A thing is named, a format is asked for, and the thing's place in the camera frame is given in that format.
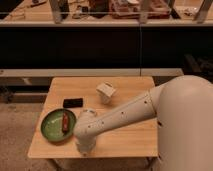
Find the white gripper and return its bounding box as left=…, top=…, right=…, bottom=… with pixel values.
left=76, top=138, right=96, bottom=154

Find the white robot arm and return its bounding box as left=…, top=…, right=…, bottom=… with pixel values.
left=74, top=75, right=213, bottom=171

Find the red brown sausage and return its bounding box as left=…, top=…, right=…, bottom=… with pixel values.
left=62, top=113, right=69, bottom=132

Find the green plate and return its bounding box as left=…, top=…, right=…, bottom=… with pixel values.
left=40, top=108, right=76, bottom=143

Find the black rectangular block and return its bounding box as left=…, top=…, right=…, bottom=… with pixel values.
left=63, top=98, right=83, bottom=108

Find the wooden table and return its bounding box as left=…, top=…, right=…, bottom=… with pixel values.
left=27, top=76, right=159, bottom=169

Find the small wooden block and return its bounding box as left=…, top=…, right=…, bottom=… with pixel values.
left=96, top=83, right=116, bottom=104

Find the long wooden shelf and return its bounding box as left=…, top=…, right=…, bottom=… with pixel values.
left=0, top=0, right=213, bottom=27

